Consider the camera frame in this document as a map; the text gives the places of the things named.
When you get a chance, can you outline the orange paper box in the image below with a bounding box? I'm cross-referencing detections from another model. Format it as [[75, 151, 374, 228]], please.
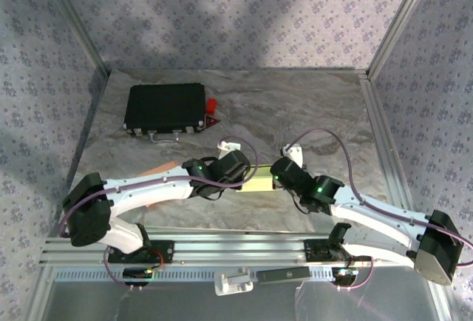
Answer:
[[138, 160, 178, 209]]

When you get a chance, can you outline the green paper box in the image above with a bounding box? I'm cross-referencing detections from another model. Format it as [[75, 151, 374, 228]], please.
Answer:
[[238, 164, 276, 193]]

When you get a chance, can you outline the black ribbed carrying case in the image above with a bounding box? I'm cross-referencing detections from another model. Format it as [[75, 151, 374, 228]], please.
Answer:
[[123, 82, 207, 144]]

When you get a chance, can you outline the dark rectangular bar device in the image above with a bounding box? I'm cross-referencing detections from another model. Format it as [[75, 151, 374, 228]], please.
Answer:
[[256, 266, 312, 285]]

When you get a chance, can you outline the small right controller board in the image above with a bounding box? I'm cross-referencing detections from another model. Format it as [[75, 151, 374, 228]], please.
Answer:
[[331, 267, 360, 287]]

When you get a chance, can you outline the small controller board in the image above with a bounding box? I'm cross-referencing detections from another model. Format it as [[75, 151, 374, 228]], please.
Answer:
[[123, 267, 154, 287], [331, 267, 360, 287]]

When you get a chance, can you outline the small left controller board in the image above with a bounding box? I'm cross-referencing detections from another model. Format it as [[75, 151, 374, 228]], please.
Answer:
[[123, 267, 154, 287]]

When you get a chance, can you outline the grey metal base panel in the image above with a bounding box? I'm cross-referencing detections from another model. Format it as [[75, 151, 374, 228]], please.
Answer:
[[27, 266, 454, 321]]

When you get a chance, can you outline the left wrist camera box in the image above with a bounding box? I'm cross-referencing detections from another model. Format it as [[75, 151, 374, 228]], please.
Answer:
[[216, 140, 253, 185]]

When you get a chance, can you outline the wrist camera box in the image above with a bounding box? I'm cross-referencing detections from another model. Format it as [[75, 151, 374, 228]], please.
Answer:
[[216, 140, 253, 185], [270, 144, 315, 191]]

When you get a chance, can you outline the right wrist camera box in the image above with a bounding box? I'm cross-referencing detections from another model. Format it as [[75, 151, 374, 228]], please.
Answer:
[[270, 144, 315, 191]]

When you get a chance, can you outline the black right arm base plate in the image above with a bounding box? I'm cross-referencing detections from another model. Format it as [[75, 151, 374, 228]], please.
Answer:
[[304, 238, 372, 263]]

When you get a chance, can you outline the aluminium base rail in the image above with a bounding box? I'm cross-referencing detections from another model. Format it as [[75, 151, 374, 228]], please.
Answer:
[[38, 226, 444, 267]]

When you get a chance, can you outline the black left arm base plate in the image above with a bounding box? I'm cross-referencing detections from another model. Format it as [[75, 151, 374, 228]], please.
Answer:
[[106, 239, 175, 265]]

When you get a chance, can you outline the grey slotted cable duct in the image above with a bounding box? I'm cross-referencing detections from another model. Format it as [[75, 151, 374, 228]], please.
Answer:
[[51, 266, 336, 282]]

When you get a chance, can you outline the aluminium side rail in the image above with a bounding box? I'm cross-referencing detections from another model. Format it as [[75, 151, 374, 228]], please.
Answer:
[[360, 71, 421, 233]]

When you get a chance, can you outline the white plastic bracket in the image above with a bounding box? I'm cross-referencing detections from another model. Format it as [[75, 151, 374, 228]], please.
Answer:
[[214, 266, 254, 296]]

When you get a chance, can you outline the aluminium frame post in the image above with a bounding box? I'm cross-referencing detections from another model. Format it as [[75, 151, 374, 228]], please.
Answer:
[[365, 0, 439, 80]]

